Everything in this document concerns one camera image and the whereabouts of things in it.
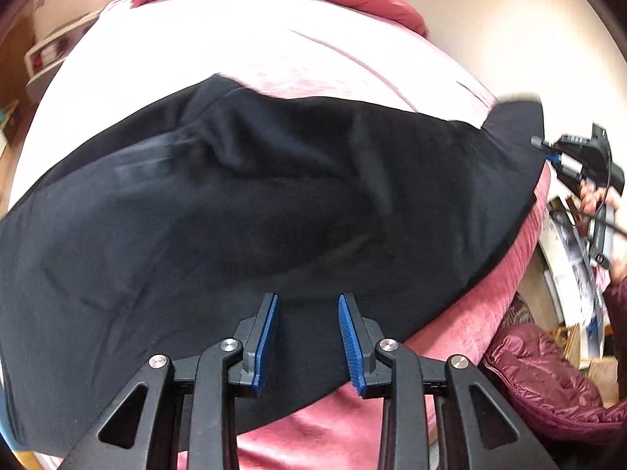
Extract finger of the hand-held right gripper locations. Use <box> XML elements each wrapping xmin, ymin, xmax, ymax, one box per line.
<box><xmin>556</xmin><ymin>154</ymin><xmax>587</xmax><ymax>183</ymax></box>
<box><xmin>531</xmin><ymin>135</ymin><xmax>565</xmax><ymax>165</ymax></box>

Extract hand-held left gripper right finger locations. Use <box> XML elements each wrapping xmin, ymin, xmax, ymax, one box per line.
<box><xmin>338</xmin><ymin>293</ymin><xmax>559</xmax><ymax>470</ymax></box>

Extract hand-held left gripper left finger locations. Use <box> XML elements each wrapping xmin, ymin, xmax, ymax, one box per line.
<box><xmin>59</xmin><ymin>293</ymin><xmax>281</xmax><ymax>470</ymax></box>

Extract black pants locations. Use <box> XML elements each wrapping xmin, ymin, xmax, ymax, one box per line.
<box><xmin>0</xmin><ymin>74</ymin><xmax>552</xmax><ymax>456</ymax></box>

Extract person's right forearm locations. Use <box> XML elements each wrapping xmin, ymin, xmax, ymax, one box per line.
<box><xmin>602</xmin><ymin>274</ymin><xmax>627</xmax><ymax>353</ymax></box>

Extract person's right hand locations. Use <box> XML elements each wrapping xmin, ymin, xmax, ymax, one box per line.
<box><xmin>578</xmin><ymin>180</ymin><xmax>614</xmax><ymax>217</ymax></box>

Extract printed posters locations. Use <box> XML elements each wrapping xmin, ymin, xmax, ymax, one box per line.
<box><xmin>536</xmin><ymin>196</ymin><xmax>609</xmax><ymax>368</ymax></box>

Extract maroon puffer jacket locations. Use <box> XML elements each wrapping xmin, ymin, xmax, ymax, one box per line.
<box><xmin>482</xmin><ymin>333</ymin><xmax>627</xmax><ymax>447</ymax></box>

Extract pink bed sheet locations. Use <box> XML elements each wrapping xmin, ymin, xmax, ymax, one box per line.
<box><xmin>10</xmin><ymin>0</ymin><xmax>552</xmax><ymax>470</ymax></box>

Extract white bedside shelf unit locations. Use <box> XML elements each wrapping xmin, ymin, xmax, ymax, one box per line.
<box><xmin>24</xmin><ymin>10</ymin><xmax>95</xmax><ymax>90</ymax></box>

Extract black cable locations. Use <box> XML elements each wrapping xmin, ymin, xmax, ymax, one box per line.
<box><xmin>575</xmin><ymin>154</ymin><xmax>627</xmax><ymax>238</ymax></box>

